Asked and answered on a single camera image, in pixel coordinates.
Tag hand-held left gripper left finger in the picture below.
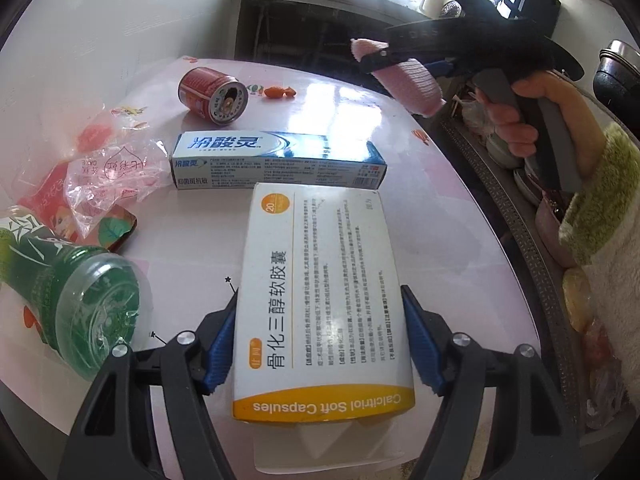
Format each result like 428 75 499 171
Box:
60 287 241 480

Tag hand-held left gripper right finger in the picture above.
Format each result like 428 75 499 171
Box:
400 284 591 480

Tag pink cloth roll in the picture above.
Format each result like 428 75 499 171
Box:
350 38 446 116

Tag white orange medicine box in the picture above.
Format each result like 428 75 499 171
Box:
231 181 417 475

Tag blue white toothpaste box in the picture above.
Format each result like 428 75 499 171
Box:
169 130 389 191

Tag red snack packet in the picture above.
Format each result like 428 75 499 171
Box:
17 162 138 253

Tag red drink can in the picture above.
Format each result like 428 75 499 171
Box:
178 67 249 126

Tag green drink bottle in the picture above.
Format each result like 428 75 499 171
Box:
0 205 153 381

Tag clear printed plastic bag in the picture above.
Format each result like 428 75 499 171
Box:
60 110 173 243

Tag person's right hand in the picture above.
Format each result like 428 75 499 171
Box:
475 70 606 176

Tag white plastic bag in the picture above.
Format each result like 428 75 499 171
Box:
452 92 488 133

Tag stack of kitchen bowls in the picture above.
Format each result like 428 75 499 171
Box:
487 132 546 201

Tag pink printed tablecloth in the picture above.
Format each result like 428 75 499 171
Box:
0 54 546 480

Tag stacked steel pots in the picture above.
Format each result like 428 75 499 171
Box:
592 40 640 111

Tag plastic bag of yellow food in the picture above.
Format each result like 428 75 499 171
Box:
562 267 598 333

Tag pink basin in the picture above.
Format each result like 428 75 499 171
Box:
535 187 576 268

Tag plastic bag of red food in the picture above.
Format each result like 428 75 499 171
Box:
580 317 628 431

